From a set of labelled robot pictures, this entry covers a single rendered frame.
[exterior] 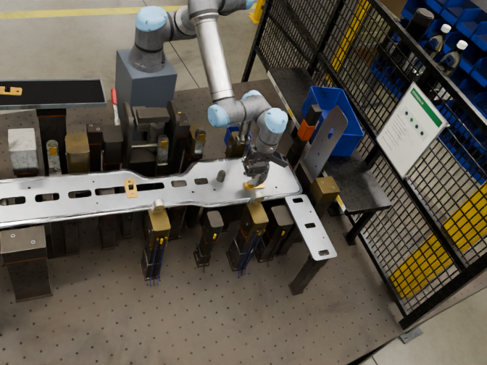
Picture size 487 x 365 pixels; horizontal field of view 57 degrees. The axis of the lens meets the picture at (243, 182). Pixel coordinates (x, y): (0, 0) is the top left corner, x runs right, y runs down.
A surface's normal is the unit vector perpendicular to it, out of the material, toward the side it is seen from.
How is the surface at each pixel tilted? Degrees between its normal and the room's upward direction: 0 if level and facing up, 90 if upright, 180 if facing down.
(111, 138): 0
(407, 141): 90
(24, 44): 0
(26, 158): 90
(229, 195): 0
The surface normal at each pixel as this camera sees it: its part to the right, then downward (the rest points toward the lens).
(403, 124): -0.91, 0.10
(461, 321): 0.25, -0.63
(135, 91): 0.46, 0.74
